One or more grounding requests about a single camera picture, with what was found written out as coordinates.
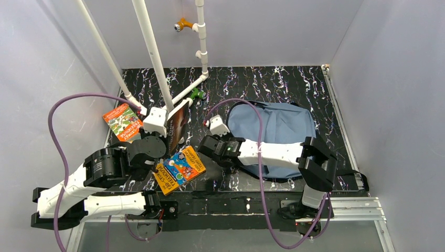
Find white PVC pipe frame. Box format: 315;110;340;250
76;1;209;116

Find purple cable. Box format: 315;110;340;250
205;98;333;250
47;92;164;252

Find dark sunset cover book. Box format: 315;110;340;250
167;98;193;155

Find blue backpack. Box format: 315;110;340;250
225;101;369;192

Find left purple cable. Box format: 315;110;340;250
47;92;164;252

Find green white pipe fitting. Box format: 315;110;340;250
189;88;206;100

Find orange green treehouse book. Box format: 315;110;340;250
102;103;142;143

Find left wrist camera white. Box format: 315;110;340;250
143;107;168;138

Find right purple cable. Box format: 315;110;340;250
205;98;333;250

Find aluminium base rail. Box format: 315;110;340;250
67;192;395;251

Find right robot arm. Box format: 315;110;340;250
198;135;337;219

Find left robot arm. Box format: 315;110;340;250
30;129;169;230

